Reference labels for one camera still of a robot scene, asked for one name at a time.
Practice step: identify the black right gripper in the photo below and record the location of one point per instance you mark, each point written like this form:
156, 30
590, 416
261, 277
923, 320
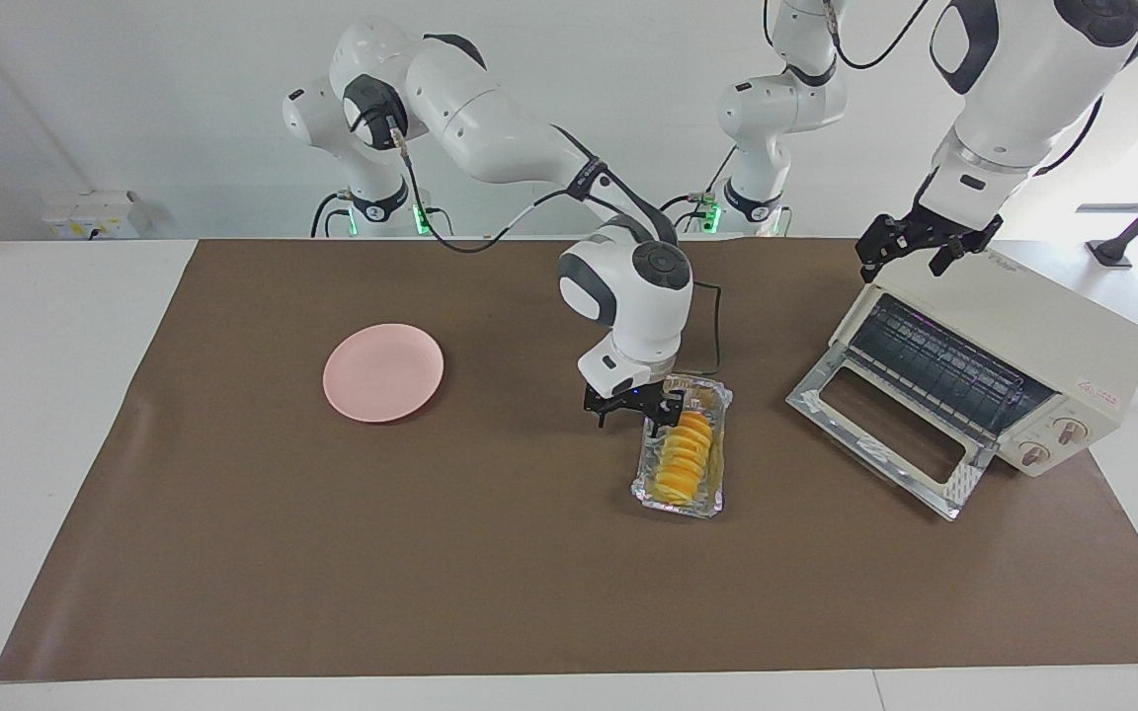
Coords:
628, 398

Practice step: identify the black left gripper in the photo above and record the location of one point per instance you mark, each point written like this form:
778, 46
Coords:
910, 235

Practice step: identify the sliced golden bread loaf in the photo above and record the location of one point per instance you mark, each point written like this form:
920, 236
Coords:
686, 459

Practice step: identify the aluminium foil tray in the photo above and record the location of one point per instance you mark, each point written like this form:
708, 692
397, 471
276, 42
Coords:
722, 464

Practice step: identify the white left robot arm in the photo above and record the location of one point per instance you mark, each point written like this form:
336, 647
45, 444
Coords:
1033, 79

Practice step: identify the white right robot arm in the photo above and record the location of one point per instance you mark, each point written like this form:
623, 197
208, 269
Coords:
490, 128

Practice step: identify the glass oven door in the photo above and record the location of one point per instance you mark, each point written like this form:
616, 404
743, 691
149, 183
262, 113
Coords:
885, 425

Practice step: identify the cream toaster oven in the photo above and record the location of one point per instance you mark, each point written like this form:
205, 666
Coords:
1053, 336

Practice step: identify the cream oven knob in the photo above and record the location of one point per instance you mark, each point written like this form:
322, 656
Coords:
1033, 454
1071, 430

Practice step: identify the pink round plate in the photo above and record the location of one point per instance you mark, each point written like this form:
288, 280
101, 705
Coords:
383, 373

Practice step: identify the brown table mat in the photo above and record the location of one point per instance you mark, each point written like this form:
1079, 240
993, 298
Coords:
431, 573

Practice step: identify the white power strip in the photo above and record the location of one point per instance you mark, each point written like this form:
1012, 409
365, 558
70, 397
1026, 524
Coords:
95, 212

